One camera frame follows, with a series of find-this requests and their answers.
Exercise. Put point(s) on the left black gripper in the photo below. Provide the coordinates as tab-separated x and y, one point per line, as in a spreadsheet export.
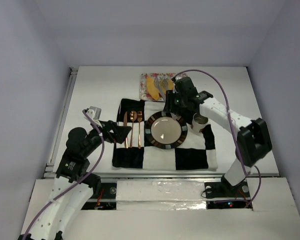
108	130

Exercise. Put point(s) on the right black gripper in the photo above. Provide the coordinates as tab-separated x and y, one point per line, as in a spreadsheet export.
171	103

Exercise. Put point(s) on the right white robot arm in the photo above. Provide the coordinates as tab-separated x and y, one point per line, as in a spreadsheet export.
251	136

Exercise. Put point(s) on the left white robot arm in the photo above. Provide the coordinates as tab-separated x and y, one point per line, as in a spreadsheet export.
73	184

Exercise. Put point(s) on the round brown bread piece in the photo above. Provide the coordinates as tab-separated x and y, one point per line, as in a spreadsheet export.
167	84

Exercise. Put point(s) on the copper knife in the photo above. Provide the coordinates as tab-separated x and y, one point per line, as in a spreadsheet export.
125	124

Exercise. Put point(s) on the metal cup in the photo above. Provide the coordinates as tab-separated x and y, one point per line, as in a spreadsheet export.
199	122

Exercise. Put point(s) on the copper spoon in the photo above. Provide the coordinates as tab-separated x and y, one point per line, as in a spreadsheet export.
133	117

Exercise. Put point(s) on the copper fork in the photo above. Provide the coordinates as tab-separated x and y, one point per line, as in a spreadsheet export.
139	119

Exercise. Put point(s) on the dark rimmed ceramic plate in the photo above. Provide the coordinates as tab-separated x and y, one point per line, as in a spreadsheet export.
165	131

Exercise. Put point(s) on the floral rectangular tray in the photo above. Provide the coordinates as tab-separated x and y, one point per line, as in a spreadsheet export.
143	93

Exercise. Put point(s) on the black white checkered placemat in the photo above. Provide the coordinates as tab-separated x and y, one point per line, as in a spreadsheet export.
198	151

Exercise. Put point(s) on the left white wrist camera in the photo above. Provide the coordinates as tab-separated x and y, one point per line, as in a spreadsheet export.
94	113

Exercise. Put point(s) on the aluminium frame rail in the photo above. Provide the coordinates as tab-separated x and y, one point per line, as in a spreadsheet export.
49	166

